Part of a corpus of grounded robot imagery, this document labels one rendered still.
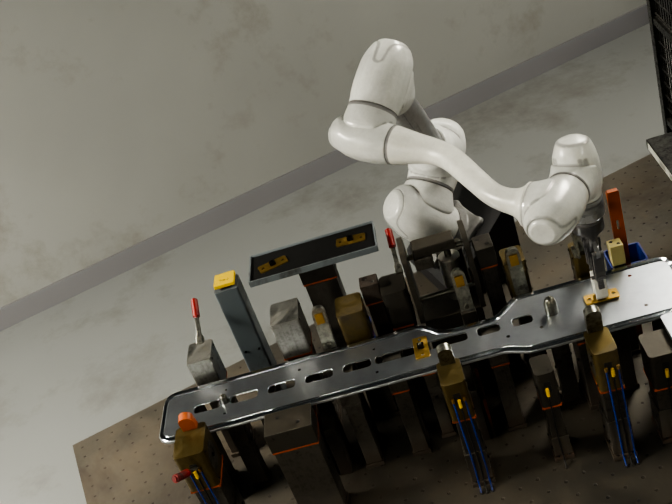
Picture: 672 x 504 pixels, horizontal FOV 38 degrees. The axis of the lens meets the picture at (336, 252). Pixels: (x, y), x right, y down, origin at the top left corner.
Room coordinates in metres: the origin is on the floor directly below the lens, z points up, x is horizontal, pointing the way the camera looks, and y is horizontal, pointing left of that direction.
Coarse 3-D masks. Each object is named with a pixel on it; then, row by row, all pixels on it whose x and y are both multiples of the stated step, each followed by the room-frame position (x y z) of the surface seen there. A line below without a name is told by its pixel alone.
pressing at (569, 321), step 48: (576, 288) 1.98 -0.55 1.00; (624, 288) 1.91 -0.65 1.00; (384, 336) 2.06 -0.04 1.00; (432, 336) 2.00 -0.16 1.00; (480, 336) 1.93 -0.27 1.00; (528, 336) 1.86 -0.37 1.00; (576, 336) 1.81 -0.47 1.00; (240, 384) 2.08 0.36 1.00; (336, 384) 1.95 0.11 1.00; (384, 384) 1.89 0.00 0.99
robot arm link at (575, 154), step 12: (564, 144) 1.89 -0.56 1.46; (576, 144) 1.87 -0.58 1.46; (588, 144) 1.87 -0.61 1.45; (552, 156) 1.91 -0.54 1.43; (564, 156) 1.87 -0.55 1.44; (576, 156) 1.86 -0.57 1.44; (588, 156) 1.86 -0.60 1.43; (552, 168) 1.89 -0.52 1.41; (564, 168) 1.86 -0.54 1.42; (576, 168) 1.85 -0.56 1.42; (588, 168) 1.85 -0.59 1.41; (600, 168) 1.88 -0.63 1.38; (588, 180) 1.83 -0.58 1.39; (600, 180) 1.87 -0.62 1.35; (600, 192) 1.87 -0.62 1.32; (588, 204) 1.86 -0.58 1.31
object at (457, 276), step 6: (456, 270) 2.09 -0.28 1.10; (462, 270) 2.09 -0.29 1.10; (456, 276) 2.08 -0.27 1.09; (462, 276) 2.07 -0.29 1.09; (456, 282) 2.07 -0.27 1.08; (462, 282) 2.07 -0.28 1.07; (456, 288) 2.08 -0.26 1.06; (462, 288) 2.07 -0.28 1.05; (468, 288) 2.07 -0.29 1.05; (456, 294) 2.07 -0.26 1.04; (462, 294) 2.07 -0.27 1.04; (468, 294) 2.07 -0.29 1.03; (462, 300) 2.07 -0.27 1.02; (468, 300) 2.07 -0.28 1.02; (462, 306) 2.07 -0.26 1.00; (468, 306) 2.06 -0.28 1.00
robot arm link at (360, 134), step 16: (352, 112) 2.27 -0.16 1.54; (368, 112) 2.24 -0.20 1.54; (384, 112) 2.24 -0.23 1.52; (336, 128) 2.28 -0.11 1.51; (352, 128) 2.25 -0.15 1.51; (368, 128) 2.22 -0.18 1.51; (384, 128) 2.21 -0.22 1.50; (336, 144) 2.27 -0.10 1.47; (352, 144) 2.23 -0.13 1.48; (368, 144) 2.20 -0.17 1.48; (384, 144) 2.17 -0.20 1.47; (368, 160) 2.21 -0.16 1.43; (384, 160) 2.18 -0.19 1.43
